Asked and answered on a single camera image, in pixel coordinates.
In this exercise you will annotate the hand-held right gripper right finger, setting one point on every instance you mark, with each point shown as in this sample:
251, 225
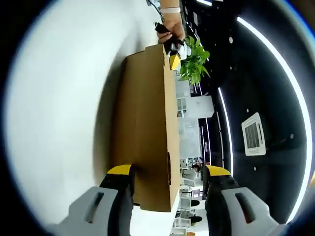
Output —
229, 216

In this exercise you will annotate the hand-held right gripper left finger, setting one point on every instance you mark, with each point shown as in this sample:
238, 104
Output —
110, 204

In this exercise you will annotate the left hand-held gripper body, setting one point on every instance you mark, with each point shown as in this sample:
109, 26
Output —
184, 50

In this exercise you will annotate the brown cardboard shoe box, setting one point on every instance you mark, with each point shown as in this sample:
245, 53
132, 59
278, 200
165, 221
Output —
147, 110

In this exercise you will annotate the person's left hand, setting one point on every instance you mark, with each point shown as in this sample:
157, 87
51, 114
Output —
176, 27

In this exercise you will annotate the potted green plant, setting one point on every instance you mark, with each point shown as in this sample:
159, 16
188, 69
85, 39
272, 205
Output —
194, 61

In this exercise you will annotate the white wristband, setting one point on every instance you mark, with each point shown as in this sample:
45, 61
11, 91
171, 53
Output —
171, 10

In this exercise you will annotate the white square column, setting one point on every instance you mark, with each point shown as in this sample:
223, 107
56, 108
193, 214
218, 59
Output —
194, 107

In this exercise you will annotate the long curved ceiling light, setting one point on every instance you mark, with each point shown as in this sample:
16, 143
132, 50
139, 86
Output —
231, 142
246, 24

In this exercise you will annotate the ceiling air conditioner vent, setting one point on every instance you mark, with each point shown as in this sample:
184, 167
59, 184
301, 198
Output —
253, 135

